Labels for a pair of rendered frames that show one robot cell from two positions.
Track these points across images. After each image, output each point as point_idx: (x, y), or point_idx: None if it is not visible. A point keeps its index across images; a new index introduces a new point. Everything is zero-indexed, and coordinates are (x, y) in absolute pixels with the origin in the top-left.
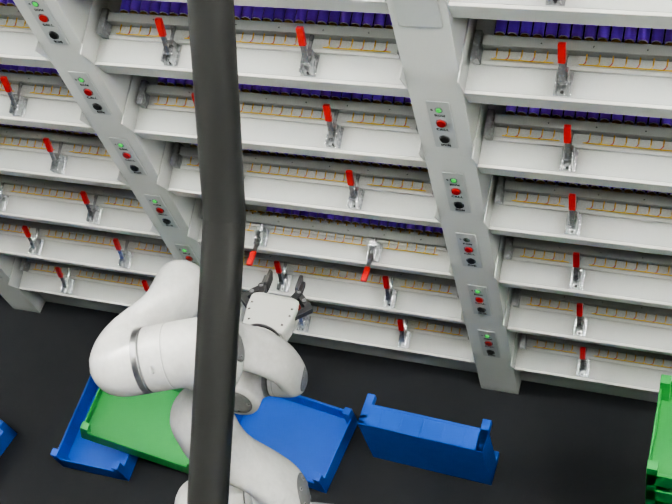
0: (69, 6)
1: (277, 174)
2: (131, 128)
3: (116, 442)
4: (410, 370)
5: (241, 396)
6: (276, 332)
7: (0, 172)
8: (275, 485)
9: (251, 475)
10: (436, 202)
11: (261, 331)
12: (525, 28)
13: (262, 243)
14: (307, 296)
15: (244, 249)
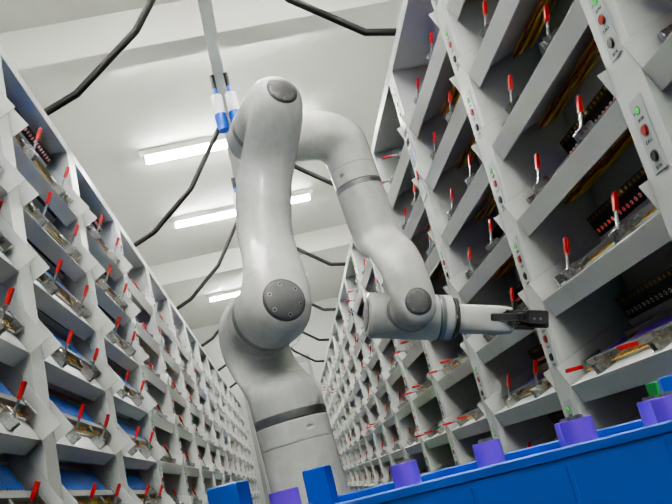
0: (484, 98)
1: (599, 252)
2: (514, 216)
3: None
4: None
5: (367, 301)
6: (458, 304)
7: (500, 344)
8: (260, 259)
9: (251, 239)
10: (644, 169)
11: (403, 235)
12: None
13: (597, 365)
14: None
15: (595, 390)
